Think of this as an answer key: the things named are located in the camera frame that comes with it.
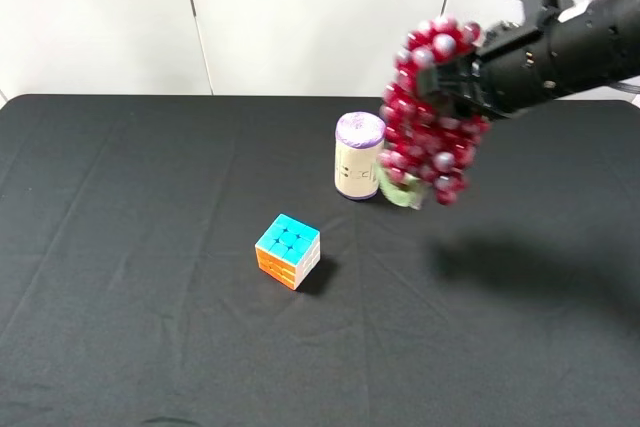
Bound red artificial grape bunch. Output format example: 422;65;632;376
377;16;489;209

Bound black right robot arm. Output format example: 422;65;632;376
416;0;639;119

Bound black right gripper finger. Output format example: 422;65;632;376
418;54;475;98

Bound purple bag roll paper label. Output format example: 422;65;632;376
334;112;385;200

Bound black tablecloth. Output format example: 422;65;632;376
1;95;639;426

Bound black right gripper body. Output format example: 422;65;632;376
471;21;548;119

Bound multicoloured puzzle cube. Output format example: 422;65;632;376
255;214;321;290

